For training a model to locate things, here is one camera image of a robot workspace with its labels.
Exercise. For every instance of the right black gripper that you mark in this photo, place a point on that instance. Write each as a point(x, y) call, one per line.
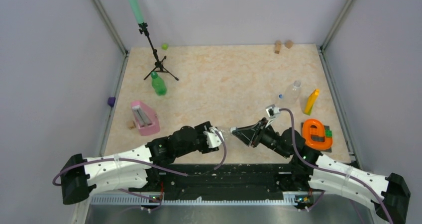
point(247, 134)

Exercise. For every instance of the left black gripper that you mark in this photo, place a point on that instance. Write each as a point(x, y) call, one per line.
point(200, 129)

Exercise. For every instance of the clear plastic bottle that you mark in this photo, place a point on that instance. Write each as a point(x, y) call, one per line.
point(292, 92)

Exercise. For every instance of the clear bottle blue-white cap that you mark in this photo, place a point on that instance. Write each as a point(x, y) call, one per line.
point(226, 133)

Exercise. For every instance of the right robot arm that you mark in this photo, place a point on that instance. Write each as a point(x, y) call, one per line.
point(387, 196)

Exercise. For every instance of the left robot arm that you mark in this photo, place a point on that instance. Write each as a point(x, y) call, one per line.
point(82, 177)

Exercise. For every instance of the green plastic bottle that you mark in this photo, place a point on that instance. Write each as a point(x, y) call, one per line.
point(158, 84)

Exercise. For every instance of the orange tape dispenser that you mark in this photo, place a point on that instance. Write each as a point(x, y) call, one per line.
point(315, 133)

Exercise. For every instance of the pink toy toaster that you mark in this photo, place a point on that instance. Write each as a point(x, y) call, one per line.
point(146, 118)

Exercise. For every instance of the yellow green block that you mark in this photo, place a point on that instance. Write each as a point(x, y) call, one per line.
point(311, 101)

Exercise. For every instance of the small wooden cube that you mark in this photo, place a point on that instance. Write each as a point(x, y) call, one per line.
point(131, 124)

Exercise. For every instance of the small green lego brick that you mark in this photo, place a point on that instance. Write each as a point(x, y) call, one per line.
point(328, 133)

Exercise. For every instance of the wooden block left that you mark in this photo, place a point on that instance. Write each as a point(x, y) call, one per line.
point(278, 46)

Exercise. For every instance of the wooden block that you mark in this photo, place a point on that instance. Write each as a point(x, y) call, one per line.
point(278, 46)
point(289, 44)

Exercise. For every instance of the wooden block right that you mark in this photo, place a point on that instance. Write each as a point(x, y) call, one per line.
point(289, 44)

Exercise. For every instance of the purple small object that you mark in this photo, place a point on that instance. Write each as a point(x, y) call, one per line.
point(111, 101)

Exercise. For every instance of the black tripod green pole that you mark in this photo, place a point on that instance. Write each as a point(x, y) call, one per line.
point(143, 29)

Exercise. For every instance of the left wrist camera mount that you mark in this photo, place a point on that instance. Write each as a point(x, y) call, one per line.
point(213, 137)

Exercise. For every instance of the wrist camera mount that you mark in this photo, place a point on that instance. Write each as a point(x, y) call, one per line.
point(272, 112)
point(213, 137)

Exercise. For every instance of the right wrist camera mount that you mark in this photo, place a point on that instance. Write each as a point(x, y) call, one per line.
point(272, 112)

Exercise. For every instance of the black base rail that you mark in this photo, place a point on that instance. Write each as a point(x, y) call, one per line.
point(231, 182)

